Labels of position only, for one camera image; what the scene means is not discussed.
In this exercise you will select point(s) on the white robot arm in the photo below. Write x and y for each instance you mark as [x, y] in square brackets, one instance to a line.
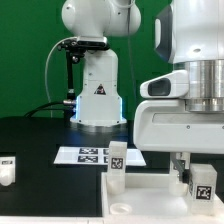
[189, 34]

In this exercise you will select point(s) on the white marker sheet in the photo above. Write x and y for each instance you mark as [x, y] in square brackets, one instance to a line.
[97, 156]

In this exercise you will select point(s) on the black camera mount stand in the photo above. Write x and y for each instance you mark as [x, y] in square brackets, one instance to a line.
[71, 60]

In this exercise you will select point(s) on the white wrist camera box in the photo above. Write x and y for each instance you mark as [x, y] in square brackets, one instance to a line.
[172, 85]

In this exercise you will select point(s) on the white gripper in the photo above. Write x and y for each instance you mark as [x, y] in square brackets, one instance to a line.
[165, 126]

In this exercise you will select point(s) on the white square table top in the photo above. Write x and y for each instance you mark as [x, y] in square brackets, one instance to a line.
[147, 196]

